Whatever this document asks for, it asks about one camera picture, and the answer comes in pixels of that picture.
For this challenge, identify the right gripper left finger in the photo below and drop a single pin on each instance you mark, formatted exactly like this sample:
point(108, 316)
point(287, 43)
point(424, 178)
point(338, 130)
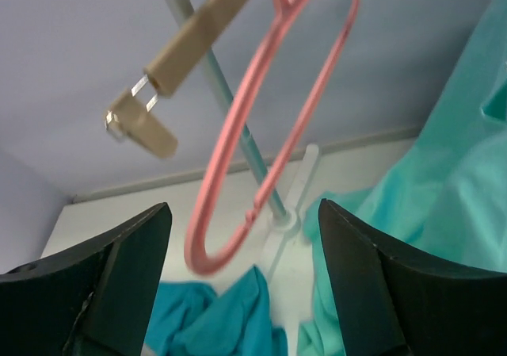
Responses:
point(94, 298)

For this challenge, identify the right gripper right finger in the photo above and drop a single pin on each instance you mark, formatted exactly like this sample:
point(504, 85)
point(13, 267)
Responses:
point(394, 299)

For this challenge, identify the teal blue t-shirt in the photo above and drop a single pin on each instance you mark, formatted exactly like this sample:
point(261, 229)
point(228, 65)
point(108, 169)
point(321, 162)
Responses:
point(190, 318)

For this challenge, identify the pink plastic hanger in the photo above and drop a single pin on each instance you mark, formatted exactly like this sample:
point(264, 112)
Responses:
point(286, 12)

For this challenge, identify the mint green hanging shirt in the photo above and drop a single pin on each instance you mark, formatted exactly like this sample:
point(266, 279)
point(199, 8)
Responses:
point(447, 195)

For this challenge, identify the beige wooden clip hanger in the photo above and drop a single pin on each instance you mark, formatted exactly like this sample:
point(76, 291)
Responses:
point(130, 115)

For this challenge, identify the white metal clothes rack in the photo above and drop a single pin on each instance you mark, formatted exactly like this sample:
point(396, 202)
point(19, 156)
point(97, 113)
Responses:
point(286, 218)

